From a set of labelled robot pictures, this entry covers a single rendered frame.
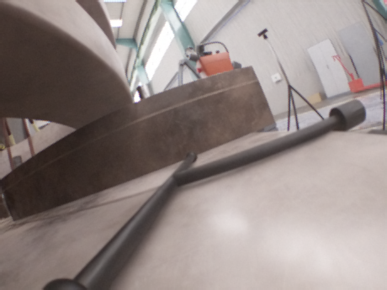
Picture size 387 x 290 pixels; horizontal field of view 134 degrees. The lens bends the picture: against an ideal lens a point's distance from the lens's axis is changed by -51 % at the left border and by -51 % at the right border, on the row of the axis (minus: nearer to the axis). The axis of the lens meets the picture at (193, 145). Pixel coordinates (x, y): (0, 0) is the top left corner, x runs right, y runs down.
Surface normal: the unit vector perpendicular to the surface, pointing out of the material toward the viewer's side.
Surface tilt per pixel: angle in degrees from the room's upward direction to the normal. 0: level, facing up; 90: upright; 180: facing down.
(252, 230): 0
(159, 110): 90
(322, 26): 90
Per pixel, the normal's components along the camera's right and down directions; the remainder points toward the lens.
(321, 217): -0.36, -0.93
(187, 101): 0.11, 0.01
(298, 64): -0.82, 0.34
